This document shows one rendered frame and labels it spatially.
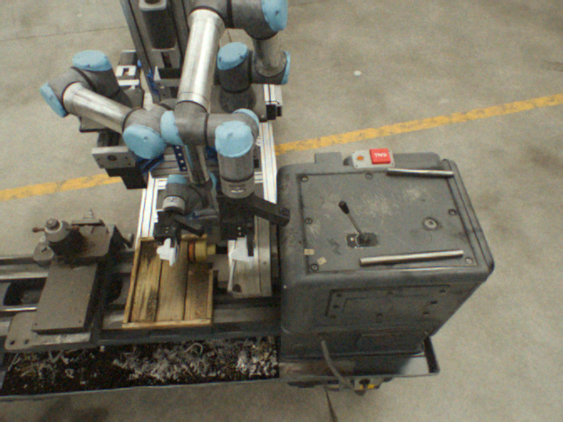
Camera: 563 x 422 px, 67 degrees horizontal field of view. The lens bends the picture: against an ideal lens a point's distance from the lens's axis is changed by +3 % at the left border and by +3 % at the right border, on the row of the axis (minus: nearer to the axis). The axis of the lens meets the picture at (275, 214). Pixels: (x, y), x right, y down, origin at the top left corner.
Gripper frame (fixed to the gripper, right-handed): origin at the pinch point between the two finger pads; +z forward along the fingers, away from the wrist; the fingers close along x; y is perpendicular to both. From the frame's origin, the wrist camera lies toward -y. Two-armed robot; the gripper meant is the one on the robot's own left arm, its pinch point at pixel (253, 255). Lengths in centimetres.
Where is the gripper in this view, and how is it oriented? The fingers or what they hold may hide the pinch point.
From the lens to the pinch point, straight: 106.2
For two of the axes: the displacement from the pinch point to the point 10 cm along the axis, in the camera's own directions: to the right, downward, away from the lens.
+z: 0.3, 8.1, 5.9
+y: -10.0, 0.4, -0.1
